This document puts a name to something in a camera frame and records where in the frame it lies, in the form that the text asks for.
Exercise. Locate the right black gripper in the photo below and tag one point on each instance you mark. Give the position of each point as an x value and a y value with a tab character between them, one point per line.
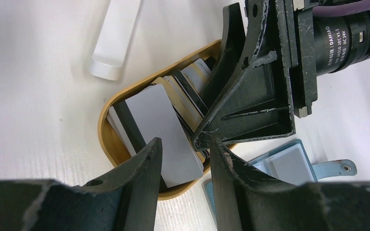
265	73

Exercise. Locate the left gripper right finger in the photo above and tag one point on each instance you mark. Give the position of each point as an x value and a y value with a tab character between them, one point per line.
246	199

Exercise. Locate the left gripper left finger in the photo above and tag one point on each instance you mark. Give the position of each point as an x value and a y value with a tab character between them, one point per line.
123	199

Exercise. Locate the oval wooden card tray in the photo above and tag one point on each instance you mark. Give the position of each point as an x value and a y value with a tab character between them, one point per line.
112	144

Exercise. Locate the blue card holder wallet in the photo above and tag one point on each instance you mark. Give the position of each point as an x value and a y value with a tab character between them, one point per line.
321	170

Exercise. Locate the dark credit card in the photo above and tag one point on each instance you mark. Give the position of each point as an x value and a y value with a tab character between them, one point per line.
290	166

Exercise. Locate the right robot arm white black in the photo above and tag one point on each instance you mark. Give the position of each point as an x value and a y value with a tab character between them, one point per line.
342	35

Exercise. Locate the upright stack of cards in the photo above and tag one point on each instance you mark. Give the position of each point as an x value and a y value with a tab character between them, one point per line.
183	88

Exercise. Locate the white metal clothes rack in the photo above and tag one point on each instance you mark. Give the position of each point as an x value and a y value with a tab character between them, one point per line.
108	58

